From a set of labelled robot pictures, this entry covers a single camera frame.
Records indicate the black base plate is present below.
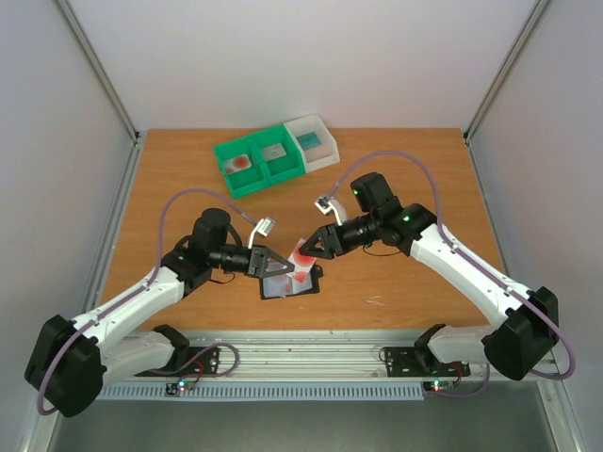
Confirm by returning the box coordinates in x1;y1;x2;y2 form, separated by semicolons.
137;347;220;378
378;347;471;378

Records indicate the right small circuit board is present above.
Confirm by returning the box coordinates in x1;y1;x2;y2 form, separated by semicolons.
423;379;460;394

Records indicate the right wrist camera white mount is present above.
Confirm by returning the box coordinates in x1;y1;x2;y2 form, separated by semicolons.
314;195;348;226

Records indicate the green bin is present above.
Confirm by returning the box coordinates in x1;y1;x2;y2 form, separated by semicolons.
247;124;305;186
213;137;269;199

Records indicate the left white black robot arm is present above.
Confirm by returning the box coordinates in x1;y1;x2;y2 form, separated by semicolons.
24;208;294;417

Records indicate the aluminium frame rail front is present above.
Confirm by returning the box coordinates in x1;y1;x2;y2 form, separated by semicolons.
44;329;562;385

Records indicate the grey card in bin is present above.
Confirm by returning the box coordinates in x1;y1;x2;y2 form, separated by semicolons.
261;143;286;161

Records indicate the white bin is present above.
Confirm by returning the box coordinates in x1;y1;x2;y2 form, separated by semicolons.
284;114;340;173

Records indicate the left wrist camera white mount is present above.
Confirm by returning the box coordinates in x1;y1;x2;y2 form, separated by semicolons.
247;217;276;250

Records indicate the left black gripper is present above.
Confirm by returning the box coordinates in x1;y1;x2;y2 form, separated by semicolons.
211;244;295;280

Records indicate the small circuit board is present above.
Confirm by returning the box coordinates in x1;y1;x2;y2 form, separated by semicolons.
423;379;460;394
165;379;196;397

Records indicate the green bin left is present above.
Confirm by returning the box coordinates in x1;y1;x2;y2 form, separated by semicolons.
213;137;269;199

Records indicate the grey slotted cable duct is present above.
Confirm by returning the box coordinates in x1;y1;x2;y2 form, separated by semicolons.
98;381;424;402

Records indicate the red dot card in bin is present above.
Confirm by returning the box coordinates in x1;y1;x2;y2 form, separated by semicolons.
223;154;253;174

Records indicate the black leather card holder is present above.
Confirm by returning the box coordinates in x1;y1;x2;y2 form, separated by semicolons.
259;265;323;299

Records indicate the left small circuit board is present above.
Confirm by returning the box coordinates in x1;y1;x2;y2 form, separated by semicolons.
165;379;196;397

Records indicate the teal card in bin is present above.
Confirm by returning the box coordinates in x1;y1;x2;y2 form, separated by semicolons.
296;132;321;152

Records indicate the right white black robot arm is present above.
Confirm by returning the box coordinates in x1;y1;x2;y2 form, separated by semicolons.
300;172;559;380

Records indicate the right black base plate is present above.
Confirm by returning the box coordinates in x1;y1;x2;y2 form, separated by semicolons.
378;347;471;378

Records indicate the red dot credit card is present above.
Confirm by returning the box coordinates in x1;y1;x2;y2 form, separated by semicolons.
288;238;316;283

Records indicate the green bin middle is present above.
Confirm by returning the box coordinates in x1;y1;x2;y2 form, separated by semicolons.
247;124;305;186

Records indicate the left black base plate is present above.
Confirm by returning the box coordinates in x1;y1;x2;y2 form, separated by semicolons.
137;347;220;378

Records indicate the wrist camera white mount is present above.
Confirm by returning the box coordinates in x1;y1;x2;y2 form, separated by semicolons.
247;217;276;250
314;195;348;226

